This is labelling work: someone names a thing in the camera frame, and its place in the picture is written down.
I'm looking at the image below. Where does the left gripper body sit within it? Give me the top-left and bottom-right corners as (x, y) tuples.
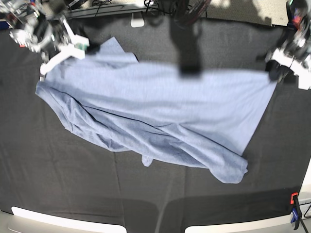
(265, 31), (311, 82)

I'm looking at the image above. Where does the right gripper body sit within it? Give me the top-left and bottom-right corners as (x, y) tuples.
(9, 9), (66, 58)

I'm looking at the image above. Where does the light blue t-shirt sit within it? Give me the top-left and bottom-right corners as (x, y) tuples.
(35, 38), (276, 184)

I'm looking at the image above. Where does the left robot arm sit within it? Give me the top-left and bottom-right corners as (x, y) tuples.
(265, 0), (311, 82)

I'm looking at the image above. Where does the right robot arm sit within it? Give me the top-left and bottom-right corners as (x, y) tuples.
(0, 0), (89, 81)

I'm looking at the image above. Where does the black table cloth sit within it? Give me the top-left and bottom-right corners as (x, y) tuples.
(0, 15), (311, 233)

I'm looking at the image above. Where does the orange blue clamp near right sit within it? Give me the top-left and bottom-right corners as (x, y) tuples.
(290, 192), (302, 230)

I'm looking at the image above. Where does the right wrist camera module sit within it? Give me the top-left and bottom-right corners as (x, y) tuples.
(70, 34), (89, 59)

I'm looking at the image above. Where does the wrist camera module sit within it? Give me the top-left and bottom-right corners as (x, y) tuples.
(290, 60), (311, 90)
(70, 34), (89, 59)

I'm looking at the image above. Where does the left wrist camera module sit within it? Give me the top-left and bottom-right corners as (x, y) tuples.
(290, 60), (311, 90)

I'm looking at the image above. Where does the aluminium frame rail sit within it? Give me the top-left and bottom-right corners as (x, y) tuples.
(66, 4), (133, 18)

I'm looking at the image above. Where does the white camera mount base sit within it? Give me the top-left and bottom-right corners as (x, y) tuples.
(131, 12), (145, 28)

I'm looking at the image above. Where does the red black cable bundle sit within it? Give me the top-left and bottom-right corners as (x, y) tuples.
(180, 0), (212, 25)

